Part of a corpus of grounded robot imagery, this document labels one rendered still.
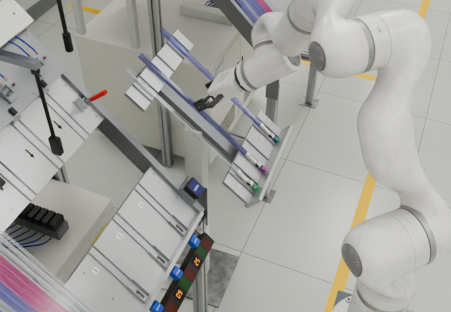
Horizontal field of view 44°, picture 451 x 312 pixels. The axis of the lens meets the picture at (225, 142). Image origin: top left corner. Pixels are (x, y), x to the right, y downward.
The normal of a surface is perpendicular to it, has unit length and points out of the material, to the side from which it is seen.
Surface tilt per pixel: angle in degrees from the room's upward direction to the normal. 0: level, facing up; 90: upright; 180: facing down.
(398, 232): 14
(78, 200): 0
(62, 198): 0
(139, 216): 45
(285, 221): 0
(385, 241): 21
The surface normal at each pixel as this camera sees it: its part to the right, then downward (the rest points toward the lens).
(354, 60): 0.29, 0.47
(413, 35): 0.35, 0.09
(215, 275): 0.01, -0.73
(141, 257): 0.66, -0.33
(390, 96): -0.46, -0.40
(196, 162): -0.35, 0.64
